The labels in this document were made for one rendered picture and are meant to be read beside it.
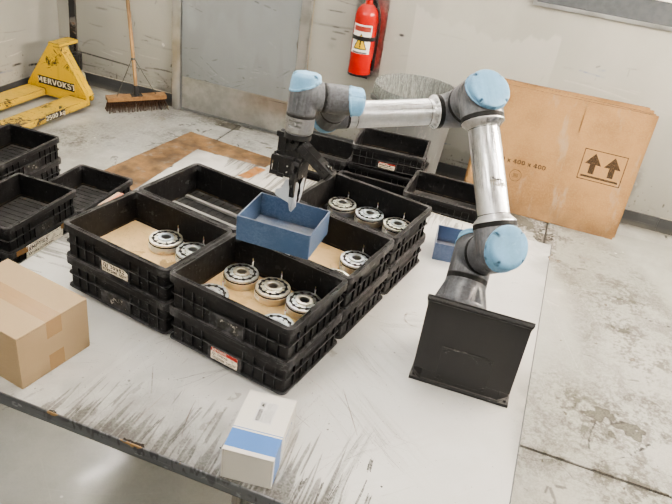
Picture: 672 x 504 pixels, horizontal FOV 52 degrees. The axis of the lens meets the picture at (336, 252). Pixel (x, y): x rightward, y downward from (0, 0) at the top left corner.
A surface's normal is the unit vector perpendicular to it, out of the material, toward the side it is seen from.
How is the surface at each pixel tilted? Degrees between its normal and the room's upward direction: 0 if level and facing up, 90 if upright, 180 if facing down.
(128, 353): 0
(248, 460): 90
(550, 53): 90
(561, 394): 0
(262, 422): 0
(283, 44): 90
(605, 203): 74
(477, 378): 90
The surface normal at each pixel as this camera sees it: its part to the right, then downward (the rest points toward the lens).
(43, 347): 0.86, 0.35
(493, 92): 0.27, -0.25
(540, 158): -0.29, 0.26
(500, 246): 0.29, 0.01
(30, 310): 0.13, -0.85
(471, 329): -0.30, 0.46
